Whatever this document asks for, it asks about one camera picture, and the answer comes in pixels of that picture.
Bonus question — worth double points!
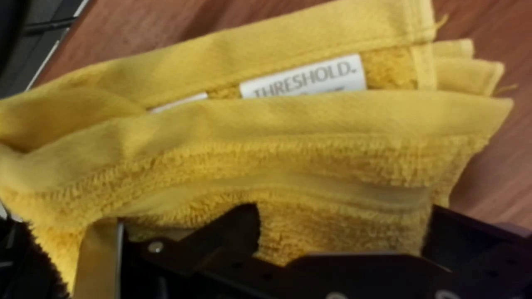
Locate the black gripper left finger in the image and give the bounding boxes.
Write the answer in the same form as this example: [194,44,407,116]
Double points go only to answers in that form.
[117,200,295,299]

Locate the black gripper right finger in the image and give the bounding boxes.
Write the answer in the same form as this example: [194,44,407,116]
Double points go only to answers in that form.
[422,205,532,299]

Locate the yellow towel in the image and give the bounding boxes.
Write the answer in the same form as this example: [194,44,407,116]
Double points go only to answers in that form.
[0,0,515,293]

